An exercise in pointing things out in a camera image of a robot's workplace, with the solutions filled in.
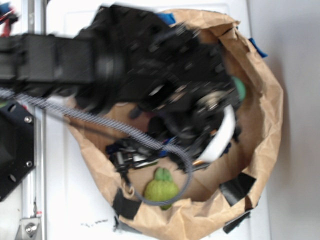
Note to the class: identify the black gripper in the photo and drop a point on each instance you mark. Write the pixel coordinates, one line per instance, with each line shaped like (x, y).
(168, 72)

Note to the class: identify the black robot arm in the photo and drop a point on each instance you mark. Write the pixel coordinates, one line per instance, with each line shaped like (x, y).
(84, 66)

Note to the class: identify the green plush animal toy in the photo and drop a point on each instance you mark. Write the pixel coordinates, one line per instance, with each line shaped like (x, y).
(162, 187)

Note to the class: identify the grey plush mouse toy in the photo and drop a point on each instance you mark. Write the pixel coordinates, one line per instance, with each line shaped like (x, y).
(134, 113)

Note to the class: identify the green rubber ball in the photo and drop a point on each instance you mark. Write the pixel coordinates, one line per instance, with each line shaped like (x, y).
(241, 88)

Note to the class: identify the brown paper bag bin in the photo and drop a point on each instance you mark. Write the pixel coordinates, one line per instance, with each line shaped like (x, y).
(231, 185)

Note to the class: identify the aluminium extrusion rail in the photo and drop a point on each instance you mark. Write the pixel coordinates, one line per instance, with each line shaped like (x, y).
(33, 186)

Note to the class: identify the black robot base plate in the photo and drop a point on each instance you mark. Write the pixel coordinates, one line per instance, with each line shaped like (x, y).
(17, 146)

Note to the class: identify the metal corner bracket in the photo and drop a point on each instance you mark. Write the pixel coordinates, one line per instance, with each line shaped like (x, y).
(29, 229)

